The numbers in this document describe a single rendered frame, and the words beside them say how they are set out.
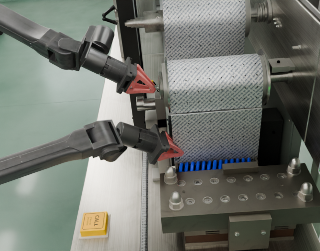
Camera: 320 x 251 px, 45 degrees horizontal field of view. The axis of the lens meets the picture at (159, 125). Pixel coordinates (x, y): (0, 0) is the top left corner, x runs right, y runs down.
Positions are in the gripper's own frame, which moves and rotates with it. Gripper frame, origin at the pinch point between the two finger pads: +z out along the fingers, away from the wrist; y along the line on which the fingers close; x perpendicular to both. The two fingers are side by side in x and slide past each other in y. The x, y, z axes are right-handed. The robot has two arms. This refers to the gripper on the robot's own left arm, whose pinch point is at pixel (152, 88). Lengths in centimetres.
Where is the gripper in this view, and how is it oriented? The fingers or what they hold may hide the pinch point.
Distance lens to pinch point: 106.1
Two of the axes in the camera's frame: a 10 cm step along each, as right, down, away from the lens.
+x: 5.0, -7.3, -4.7
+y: 0.6, 5.7, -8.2
